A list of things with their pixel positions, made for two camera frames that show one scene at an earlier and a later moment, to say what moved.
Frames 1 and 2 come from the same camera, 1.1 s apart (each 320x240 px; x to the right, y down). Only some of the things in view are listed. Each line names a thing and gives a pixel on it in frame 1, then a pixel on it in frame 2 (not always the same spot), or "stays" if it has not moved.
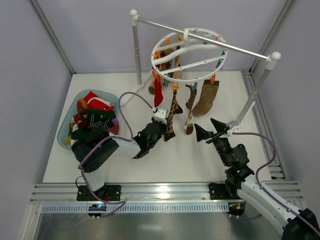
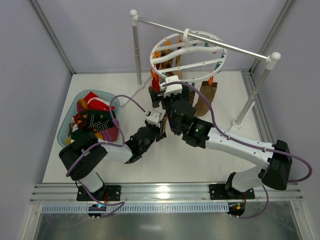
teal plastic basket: (63, 135) stays
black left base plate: (107, 193) stays
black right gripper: (212, 136) → (163, 97)
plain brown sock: (208, 94) stays
